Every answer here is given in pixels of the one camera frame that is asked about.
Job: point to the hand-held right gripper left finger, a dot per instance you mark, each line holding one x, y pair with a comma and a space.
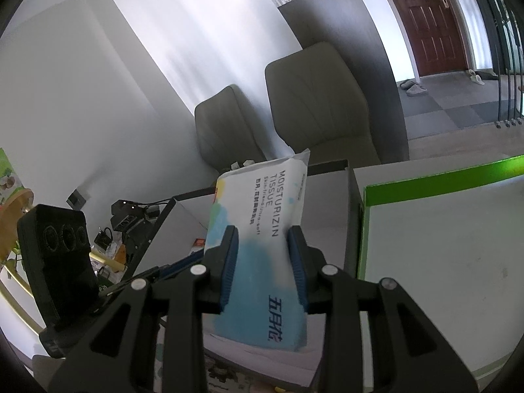
229, 266

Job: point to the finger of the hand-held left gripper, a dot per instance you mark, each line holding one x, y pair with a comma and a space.
180, 264

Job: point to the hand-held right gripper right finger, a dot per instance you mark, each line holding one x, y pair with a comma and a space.
297, 266

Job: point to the white and blue tissue pack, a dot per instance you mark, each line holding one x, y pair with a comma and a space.
254, 213

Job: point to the grey cardboard box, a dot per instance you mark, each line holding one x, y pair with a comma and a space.
323, 213

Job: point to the red and white packet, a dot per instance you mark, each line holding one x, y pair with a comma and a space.
198, 244

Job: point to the pale yellow arched pole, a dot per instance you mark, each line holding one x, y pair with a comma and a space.
110, 263

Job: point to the black power adapter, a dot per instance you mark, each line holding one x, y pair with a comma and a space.
104, 238

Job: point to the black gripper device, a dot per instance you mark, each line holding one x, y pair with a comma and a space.
127, 213

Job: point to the green printed carton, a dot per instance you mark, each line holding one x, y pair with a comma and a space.
8, 176

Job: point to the grey upholstered chair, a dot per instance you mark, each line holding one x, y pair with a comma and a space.
225, 131
315, 102

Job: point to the white box with green rim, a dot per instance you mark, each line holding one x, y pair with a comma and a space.
442, 262

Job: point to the grey slipper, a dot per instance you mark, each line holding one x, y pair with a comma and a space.
416, 91
406, 84

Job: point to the dark grey cabinet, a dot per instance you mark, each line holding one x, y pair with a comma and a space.
360, 28

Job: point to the white slipper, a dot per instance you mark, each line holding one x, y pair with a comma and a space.
475, 77

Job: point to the black metal railing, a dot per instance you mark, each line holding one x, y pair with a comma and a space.
500, 90

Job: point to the dark slipper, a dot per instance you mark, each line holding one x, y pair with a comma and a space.
489, 75

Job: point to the brown wooden door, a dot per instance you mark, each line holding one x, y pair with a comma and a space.
425, 20

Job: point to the dark wall socket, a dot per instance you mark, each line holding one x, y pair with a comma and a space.
76, 198

